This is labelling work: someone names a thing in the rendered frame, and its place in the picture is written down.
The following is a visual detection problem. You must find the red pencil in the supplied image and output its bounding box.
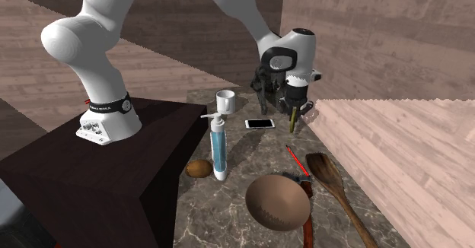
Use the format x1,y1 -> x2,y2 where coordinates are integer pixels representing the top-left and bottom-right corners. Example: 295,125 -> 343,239
285,145 -> 311,178

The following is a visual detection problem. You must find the white mug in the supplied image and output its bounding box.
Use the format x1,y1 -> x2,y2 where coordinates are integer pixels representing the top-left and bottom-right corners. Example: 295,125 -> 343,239
215,89 -> 237,116

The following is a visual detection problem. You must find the red-handled hammer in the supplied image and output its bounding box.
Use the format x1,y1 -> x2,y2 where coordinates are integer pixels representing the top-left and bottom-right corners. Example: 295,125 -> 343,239
282,171 -> 315,248

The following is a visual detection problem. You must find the white-edged black phone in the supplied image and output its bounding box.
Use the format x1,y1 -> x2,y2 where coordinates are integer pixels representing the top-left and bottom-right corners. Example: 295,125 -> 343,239
244,119 -> 276,130

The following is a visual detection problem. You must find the olive green pen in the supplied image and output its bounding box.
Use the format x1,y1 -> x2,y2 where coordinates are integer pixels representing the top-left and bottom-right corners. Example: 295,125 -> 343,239
289,107 -> 298,134

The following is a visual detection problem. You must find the brown bowl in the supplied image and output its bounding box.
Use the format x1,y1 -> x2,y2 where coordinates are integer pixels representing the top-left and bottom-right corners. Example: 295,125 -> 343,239
244,173 -> 312,232

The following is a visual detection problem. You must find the brown kiwi fruit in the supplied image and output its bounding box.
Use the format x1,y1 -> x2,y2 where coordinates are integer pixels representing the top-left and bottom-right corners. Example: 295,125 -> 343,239
185,159 -> 214,179

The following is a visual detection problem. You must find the wooden spoon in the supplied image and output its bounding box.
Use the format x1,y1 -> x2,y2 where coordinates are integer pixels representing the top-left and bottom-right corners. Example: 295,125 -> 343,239
305,152 -> 380,248

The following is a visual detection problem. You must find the dark robot stand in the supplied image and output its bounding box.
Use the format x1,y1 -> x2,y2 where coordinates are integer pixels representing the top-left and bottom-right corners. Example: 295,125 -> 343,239
0,97 -> 208,248

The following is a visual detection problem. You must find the blue pump bottle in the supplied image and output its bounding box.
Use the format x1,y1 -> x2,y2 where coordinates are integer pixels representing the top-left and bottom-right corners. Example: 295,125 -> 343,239
200,112 -> 228,182

